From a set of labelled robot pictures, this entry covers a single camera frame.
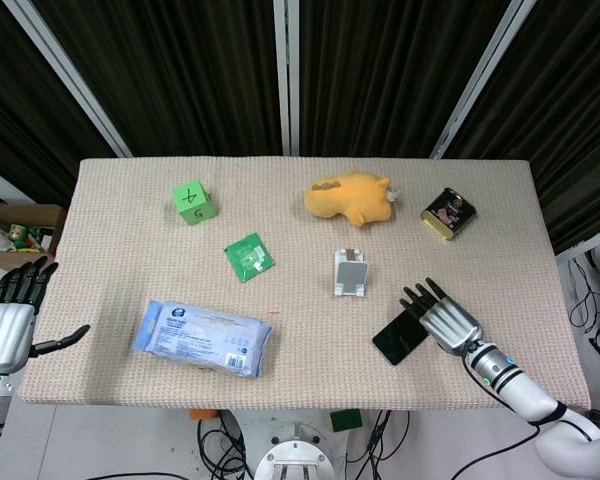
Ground black gold tin can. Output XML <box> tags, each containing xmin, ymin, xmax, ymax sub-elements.
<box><xmin>419</xmin><ymin>187</ymin><xmax>478</xmax><ymax>242</ymax></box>

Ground beige woven table cloth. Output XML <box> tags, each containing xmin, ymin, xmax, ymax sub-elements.
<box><xmin>17</xmin><ymin>157</ymin><xmax>594</xmax><ymax>412</ymax></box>

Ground white frame bar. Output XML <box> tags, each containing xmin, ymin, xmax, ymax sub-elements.
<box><xmin>554</xmin><ymin>223</ymin><xmax>600</xmax><ymax>262</ymax></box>

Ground blue wet wipes pack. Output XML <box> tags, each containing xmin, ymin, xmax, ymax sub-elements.
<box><xmin>131</xmin><ymin>298</ymin><xmax>273</xmax><ymax>380</ymax></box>

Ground orange plush toy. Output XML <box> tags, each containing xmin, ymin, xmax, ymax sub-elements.
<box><xmin>302</xmin><ymin>168</ymin><xmax>400</xmax><ymax>229</ymax></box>

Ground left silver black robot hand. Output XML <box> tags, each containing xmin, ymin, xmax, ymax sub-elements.
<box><xmin>0</xmin><ymin>257</ymin><xmax>91</xmax><ymax>376</ymax></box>

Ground green foil sachet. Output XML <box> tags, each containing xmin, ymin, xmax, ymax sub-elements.
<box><xmin>223</xmin><ymin>232</ymin><xmax>276</xmax><ymax>284</ymax></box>

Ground cardboard box with clutter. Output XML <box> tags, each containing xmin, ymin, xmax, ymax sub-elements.
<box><xmin>0</xmin><ymin>185</ymin><xmax>67</xmax><ymax>266</ymax></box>

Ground black pleated curtain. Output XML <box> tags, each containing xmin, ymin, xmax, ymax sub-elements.
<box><xmin>0</xmin><ymin>0</ymin><xmax>600</xmax><ymax>256</ymax></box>

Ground long black cable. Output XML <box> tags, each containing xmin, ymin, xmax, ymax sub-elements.
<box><xmin>439</xmin><ymin>424</ymin><xmax>540</xmax><ymax>480</ymax></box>

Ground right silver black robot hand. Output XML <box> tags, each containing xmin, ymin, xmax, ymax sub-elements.
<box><xmin>398</xmin><ymin>277</ymin><xmax>484</xmax><ymax>356</ymax></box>

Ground black smartphone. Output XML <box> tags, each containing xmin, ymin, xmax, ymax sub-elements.
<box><xmin>371</xmin><ymin>306</ymin><xmax>431</xmax><ymax>368</ymax></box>

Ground green numbered foam cube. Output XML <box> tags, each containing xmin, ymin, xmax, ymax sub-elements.
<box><xmin>171</xmin><ymin>178</ymin><xmax>217</xmax><ymax>227</ymax></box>

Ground aluminium frame beam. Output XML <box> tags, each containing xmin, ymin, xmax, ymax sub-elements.
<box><xmin>428</xmin><ymin>0</ymin><xmax>540</xmax><ymax>160</ymax></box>
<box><xmin>2</xmin><ymin>0</ymin><xmax>134</xmax><ymax>159</ymax></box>
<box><xmin>272</xmin><ymin>0</ymin><xmax>301</xmax><ymax>156</ymax></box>

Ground dark green block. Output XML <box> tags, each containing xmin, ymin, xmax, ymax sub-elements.
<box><xmin>329</xmin><ymin>408</ymin><xmax>364</xmax><ymax>434</ymax></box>

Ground tangled black cables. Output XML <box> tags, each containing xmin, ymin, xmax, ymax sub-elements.
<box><xmin>567</xmin><ymin>253</ymin><xmax>600</xmax><ymax>392</ymax></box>

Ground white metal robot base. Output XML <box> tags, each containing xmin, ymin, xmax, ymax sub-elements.
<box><xmin>229</xmin><ymin>409</ymin><xmax>366</xmax><ymax>480</ymax></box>

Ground white phone stand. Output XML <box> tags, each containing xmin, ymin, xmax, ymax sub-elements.
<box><xmin>332</xmin><ymin>248</ymin><xmax>372</xmax><ymax>300</ymax></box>

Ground black cable bundle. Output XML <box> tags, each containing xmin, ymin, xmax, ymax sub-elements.
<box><xmin>347</xmin><ymin>409</ymin><xmax>411</xmax><ymax>480</ymax></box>
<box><xmin>195</xmin><ymin>410</ymin><xmax>255</xmax><ymax>480</ymax></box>

